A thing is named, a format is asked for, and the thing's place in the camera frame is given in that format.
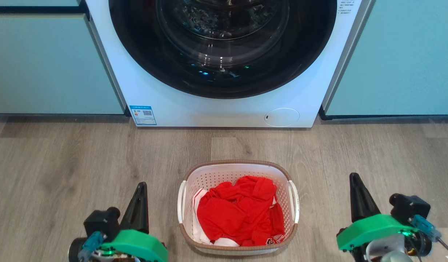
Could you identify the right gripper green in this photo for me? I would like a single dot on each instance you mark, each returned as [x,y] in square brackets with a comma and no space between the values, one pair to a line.
[369,227]

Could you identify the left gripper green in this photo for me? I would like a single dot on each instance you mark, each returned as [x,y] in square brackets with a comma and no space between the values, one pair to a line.
[136,245]

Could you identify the white perforated laundry basket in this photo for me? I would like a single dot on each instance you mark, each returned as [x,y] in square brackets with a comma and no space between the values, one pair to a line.
[209,174]

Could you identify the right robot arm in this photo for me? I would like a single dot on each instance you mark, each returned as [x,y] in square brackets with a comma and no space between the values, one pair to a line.
[391,251]

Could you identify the blue energy label sticker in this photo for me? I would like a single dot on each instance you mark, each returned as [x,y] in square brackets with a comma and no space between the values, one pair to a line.
[143,115]

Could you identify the red sports jersey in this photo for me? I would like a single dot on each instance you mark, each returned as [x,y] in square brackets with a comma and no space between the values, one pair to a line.
[238,214]

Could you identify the round white filter cover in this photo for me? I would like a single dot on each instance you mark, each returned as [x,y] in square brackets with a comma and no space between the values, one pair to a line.
[282,117]

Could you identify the white front-load washing machine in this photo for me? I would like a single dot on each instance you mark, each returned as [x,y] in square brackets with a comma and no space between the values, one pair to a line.
[224,112]

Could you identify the light green cabinet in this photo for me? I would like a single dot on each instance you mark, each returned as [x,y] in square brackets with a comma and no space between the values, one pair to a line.
[395,58]
[49,62]

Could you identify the round dark glass washer door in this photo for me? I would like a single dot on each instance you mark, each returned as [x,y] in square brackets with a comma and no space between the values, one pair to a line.
[224,43]

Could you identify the white text sticker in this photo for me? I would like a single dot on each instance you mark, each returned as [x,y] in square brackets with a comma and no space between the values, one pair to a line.
[346,7]

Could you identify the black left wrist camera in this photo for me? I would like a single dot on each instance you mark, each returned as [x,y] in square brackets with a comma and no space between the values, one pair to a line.
[100,220]

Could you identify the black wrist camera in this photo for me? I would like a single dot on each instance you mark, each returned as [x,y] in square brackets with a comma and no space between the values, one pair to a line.
[409,207]
[100,220]

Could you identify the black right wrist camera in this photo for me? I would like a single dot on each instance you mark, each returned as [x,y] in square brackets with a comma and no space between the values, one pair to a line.
[409,207]

